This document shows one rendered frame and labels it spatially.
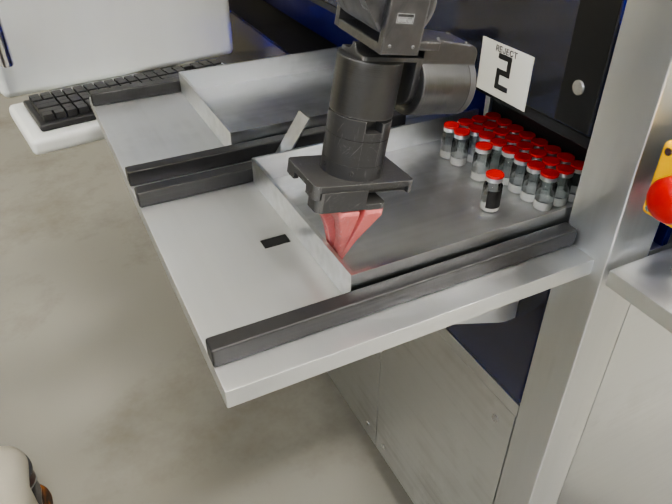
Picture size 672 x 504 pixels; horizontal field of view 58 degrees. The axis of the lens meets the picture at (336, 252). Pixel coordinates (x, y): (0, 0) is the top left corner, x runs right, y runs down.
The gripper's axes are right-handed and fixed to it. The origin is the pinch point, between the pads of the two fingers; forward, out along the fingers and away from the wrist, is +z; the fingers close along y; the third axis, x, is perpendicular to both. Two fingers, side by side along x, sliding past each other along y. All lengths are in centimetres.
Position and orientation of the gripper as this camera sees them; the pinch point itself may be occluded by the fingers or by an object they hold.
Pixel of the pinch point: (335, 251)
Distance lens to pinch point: 61.1
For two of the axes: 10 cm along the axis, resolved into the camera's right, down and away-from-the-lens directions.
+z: -1.5, 8.4, 5.1
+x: -4.4, -5.2, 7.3
